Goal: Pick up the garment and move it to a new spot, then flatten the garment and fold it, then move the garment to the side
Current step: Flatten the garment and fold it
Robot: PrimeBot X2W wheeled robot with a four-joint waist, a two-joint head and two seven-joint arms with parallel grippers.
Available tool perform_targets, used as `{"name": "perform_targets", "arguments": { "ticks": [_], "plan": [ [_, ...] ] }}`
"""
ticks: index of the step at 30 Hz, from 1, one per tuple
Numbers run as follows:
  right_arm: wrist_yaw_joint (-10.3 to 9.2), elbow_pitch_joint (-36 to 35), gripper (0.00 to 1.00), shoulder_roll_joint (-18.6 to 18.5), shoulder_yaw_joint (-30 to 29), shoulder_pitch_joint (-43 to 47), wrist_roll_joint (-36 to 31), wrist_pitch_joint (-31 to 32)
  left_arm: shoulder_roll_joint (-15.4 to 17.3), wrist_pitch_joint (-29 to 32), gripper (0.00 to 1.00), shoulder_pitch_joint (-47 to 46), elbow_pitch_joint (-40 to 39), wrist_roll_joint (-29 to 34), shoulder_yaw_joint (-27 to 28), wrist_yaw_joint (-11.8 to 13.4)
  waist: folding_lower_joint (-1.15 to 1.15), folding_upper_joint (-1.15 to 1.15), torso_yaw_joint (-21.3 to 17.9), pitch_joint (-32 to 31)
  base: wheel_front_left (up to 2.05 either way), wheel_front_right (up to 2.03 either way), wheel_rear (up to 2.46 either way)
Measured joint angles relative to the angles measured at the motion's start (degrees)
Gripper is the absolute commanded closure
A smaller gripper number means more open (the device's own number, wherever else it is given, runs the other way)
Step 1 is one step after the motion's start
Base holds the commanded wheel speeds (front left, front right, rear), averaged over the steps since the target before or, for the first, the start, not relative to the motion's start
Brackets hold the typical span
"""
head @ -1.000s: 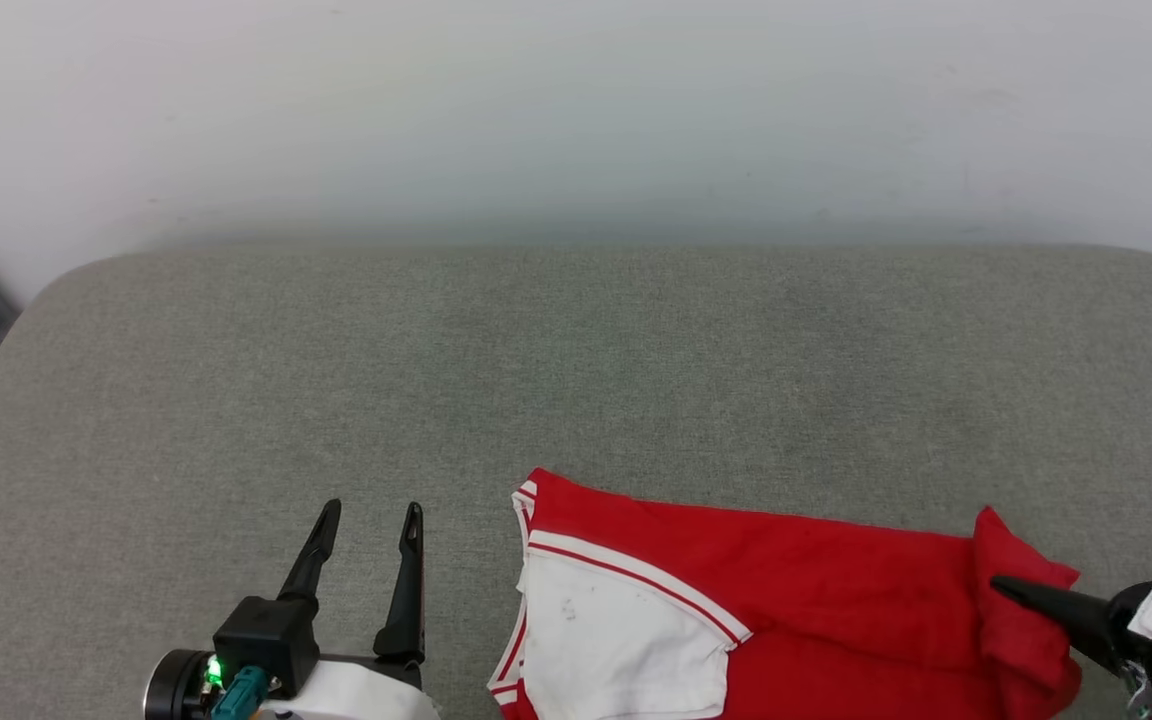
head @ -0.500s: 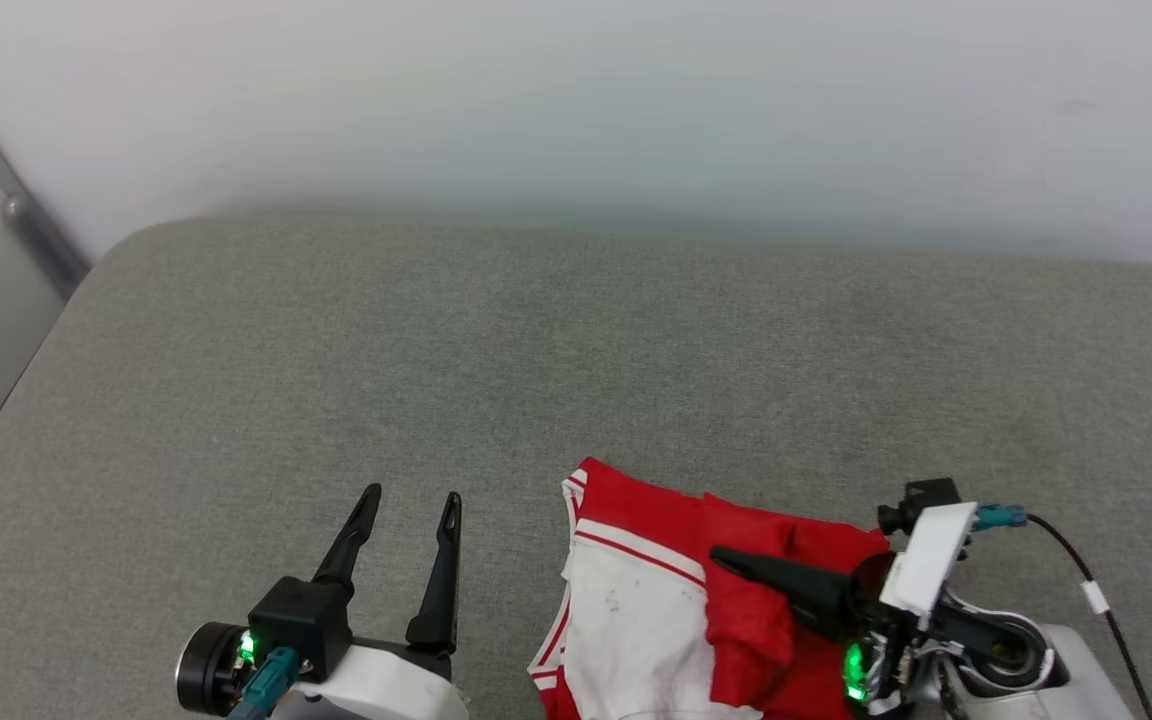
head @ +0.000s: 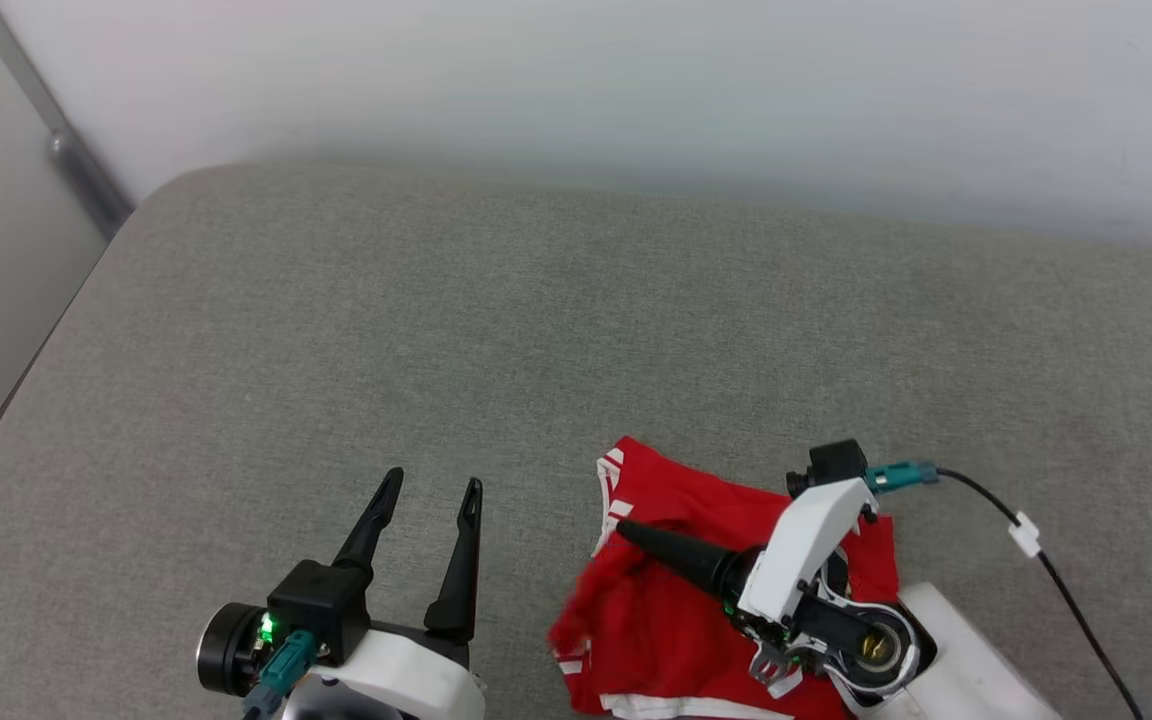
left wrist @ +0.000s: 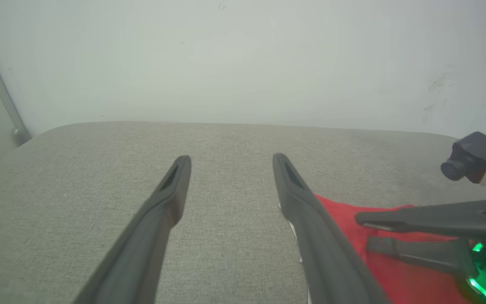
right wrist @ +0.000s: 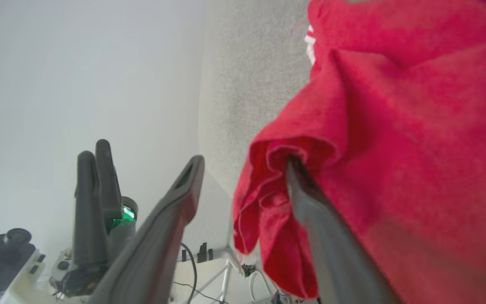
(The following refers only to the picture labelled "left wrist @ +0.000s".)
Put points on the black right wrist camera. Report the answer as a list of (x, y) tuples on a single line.
[(475, 156)]

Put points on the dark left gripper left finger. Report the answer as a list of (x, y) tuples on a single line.
[(141, 253)]

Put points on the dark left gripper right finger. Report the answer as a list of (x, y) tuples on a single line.
[(323, 261)]

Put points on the red and white jersey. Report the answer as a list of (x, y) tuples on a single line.
[(395, 278)]

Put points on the grey metal pole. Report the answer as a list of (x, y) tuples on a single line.
[(3, 97)]

